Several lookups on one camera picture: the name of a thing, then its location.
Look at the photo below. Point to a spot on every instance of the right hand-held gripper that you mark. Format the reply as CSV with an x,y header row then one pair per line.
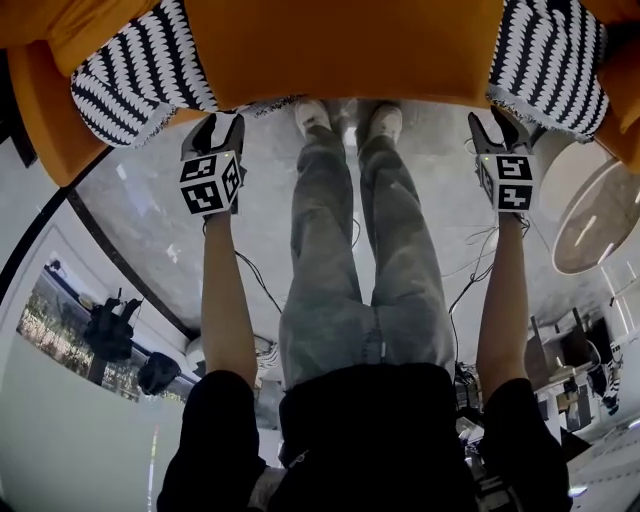
x,y
510,182

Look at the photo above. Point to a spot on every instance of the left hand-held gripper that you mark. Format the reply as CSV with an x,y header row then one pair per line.
x,y
207,182

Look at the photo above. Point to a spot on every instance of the black white striped cushion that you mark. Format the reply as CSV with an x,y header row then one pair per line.
x,y
547,60
135,65

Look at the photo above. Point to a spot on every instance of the person's left forearm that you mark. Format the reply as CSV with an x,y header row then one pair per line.
x,y
225,295

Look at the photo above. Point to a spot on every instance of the person's right forearm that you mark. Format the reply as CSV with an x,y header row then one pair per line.
x,y
505,300

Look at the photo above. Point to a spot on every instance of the person's left white shoe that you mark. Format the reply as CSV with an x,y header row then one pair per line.
x,y
311,116

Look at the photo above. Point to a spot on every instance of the person's white shoe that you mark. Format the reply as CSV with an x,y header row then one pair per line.
x,y
386,120
311,116

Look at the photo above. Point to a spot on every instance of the person's right white shoe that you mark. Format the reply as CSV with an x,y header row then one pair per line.
x,y
386,120

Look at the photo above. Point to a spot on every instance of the round white side table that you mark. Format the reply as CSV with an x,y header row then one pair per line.
x,y
595,210

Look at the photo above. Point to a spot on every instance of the orange sofa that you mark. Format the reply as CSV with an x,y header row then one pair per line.
x,y
340,45

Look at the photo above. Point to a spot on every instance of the person's grey jeans legs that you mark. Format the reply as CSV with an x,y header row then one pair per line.
x,y
345,260

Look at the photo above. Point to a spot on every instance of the black bag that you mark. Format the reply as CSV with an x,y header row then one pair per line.
x,y
159,372
109,327

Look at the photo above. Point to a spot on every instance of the striped slipper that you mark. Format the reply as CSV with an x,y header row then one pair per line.
x,y
267,354

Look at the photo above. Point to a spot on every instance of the dark wooden chair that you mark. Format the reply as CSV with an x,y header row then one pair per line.
x,y
562,360

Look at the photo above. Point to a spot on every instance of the person's black shirt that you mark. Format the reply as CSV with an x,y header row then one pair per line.
x,y
370,440

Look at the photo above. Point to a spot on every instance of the landscape wall picture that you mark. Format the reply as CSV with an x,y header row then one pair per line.
x,y
55,320

